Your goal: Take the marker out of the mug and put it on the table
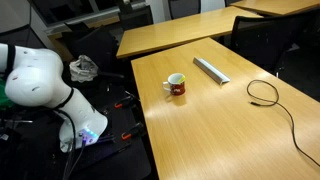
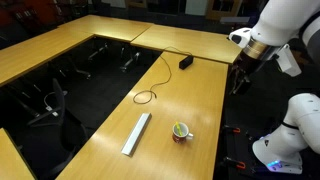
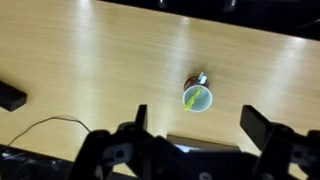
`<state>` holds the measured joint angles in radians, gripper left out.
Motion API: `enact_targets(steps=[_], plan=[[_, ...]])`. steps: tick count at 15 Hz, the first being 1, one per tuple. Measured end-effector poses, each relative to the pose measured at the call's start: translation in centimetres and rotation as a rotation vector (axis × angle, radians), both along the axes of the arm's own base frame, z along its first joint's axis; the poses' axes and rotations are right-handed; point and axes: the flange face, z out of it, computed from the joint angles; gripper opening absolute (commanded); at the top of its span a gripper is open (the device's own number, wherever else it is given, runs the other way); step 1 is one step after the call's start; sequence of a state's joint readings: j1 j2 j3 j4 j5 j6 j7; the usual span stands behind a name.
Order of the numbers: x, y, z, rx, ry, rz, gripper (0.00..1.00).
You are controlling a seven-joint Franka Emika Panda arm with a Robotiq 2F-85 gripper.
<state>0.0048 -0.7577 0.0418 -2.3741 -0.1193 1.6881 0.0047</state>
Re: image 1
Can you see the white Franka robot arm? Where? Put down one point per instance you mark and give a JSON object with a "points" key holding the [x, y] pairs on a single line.
{"points": [[33, 76]]}

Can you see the crumpled grey cloth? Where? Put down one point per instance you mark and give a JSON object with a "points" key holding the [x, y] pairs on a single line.
{"points": [[82, 69]]}

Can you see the black robot stand platform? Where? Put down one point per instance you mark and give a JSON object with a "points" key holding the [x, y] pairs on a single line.
{"points": [[110, 160]]}

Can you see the black clamp with orange tip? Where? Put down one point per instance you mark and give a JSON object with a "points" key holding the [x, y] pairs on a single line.
{"points": [[131, 131], [122, 102]]}

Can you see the wooden table by wall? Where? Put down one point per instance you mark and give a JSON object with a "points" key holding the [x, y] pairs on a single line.
{"points": [[276, 6]]}

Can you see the red and white mug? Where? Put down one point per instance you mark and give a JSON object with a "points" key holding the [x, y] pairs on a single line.
{"points": [[176, 89]]}

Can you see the black padded chair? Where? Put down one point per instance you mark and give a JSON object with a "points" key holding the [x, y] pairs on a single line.
{"points": [[95, 45]]}

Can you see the long wooden table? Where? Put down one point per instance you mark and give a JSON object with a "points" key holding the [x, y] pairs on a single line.
{"points": [[173, 33]]}

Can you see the aluminium angle bar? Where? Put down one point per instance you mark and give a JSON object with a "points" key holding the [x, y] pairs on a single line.
{"points": [[211, 70]]}

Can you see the black mesh office chair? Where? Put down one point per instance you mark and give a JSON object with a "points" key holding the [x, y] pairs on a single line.
{"points": [[260, 36]]}

